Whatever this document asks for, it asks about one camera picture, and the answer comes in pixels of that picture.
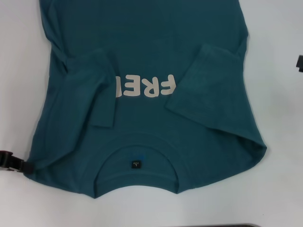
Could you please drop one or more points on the teal T-shirt with FREE print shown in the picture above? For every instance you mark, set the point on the teal T-shirt with FREE print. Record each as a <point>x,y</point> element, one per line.
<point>154,30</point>

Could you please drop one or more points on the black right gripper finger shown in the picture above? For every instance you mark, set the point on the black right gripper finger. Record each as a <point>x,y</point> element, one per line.
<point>300,63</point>

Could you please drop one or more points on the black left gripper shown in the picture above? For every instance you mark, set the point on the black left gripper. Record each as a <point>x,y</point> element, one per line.
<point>4,159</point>

